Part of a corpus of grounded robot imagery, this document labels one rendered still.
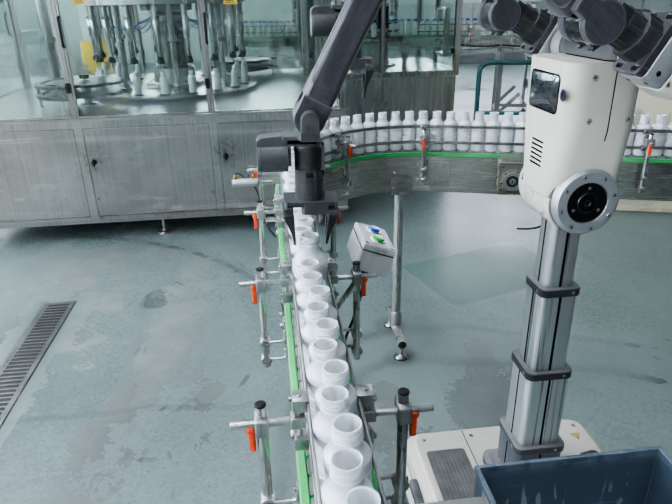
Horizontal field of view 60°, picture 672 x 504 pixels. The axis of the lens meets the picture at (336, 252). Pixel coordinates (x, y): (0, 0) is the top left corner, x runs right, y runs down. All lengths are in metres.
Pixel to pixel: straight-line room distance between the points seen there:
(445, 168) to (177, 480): 1.67
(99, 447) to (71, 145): 2.44
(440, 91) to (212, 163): 2.93
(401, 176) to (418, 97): 3.76
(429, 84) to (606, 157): 5.00
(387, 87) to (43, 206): 3.48
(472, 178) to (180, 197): 2.43
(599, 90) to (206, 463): 1.86
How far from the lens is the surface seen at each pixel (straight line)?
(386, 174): 2.62
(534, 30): 1.63
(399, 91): 6.30
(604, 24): 1.18
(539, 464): 1.04
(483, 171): 2.65
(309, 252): 1.16
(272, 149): 1.09
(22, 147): 4.59
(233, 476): 2.36
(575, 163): 1.42
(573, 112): 1.38
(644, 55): 1.25
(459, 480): 1.97
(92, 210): 4.59
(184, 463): 2.46
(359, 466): 0.68
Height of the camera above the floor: 1.63
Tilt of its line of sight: 24 degrees down
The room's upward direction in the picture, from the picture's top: 1 degrees counter-clockwise
